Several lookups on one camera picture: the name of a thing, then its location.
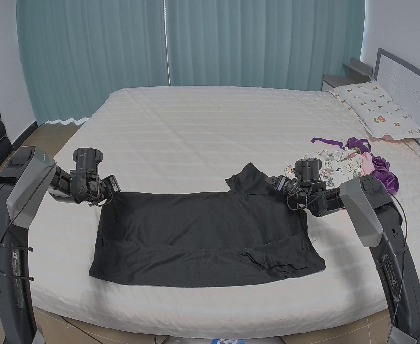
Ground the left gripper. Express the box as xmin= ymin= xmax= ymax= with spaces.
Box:
xmin=97 ymin=174 xmax=120 ymax=201

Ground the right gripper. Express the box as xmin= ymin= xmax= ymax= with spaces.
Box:
xmin=265 ymin=176 xmax=298 ymax=197

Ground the black T-shirt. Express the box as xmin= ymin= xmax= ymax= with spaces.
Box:
xmin=89 ymin=162 xmax=326 ymax=287

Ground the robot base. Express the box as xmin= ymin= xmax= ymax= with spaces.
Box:
xmin=156 ymin=335 xmax=253 ymax=344

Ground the bed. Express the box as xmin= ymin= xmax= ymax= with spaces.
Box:
xmin=25 ymin=48 xmax=420 ymax=336

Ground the white printed pyjama top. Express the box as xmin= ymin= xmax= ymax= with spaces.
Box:
xmin=285 ymin=148 xmax=364 ymax=189

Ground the pink garment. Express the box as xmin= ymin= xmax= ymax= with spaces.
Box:
xmin=361 ymin=152 xmax=375 ymax=175

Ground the purple garment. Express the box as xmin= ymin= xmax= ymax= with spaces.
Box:
xmin=311 ymin=136 xmax=400 ymax=194

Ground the white printed pillow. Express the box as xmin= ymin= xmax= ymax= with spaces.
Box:
xmin=330 ymin=81 xmax=420 ymax=140

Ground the blue-green curtain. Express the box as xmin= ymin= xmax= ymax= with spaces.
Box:
xmin=17 ymin=0 xmax=169 ymax=124
xmin=165 ymin=0 xmax=366 ymax=92

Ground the grey bedside table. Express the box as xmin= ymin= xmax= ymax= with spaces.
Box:
xmin=323 ymin=58 xmax=374 ymax=91

